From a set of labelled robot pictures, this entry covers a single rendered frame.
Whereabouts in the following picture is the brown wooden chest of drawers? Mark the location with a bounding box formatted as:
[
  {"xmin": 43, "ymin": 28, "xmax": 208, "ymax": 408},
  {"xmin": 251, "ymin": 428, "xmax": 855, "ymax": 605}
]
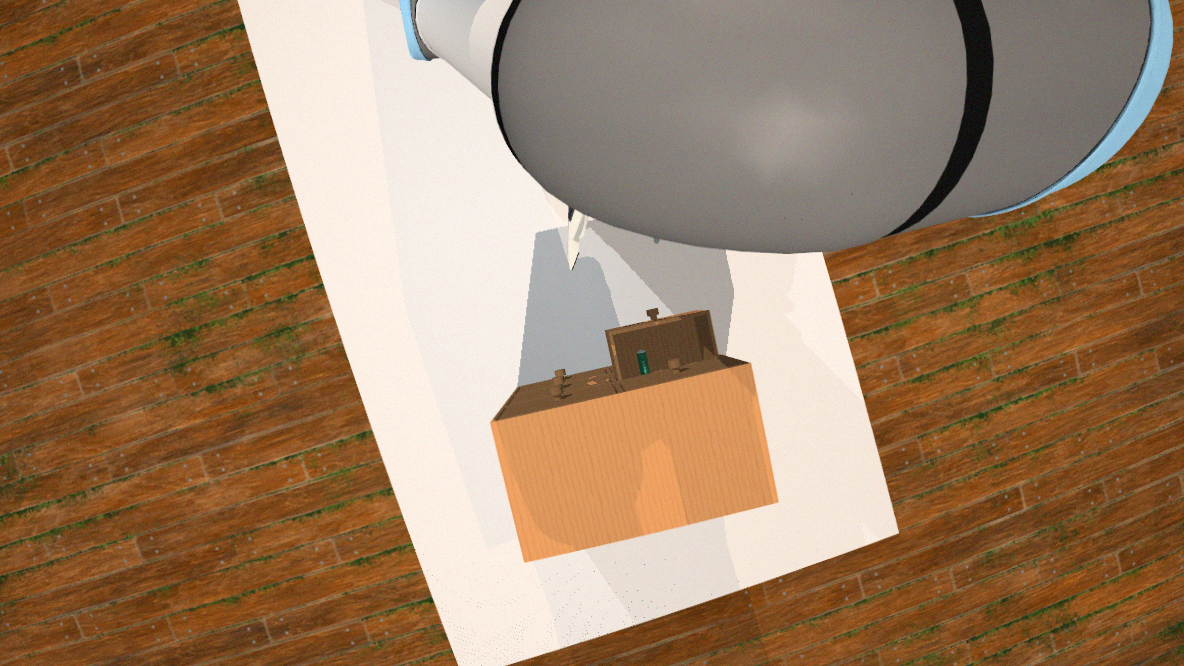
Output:
[{"xmin": 490, "ymin": 354, "xmax": 779, "ymax": 563}]

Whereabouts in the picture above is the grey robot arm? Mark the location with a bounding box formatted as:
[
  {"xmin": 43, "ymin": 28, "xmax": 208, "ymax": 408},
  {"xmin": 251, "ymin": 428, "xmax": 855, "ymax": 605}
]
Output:
[{"xmin": 399, "ymin": 0, "xmax": 1173, "ymax": 254}]

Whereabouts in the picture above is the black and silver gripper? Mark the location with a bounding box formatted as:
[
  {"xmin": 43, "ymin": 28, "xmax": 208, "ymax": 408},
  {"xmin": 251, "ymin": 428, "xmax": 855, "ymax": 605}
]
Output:
[{"xmin": 568, "ymin": 207, "xmax": 588, "ymax": 270}]

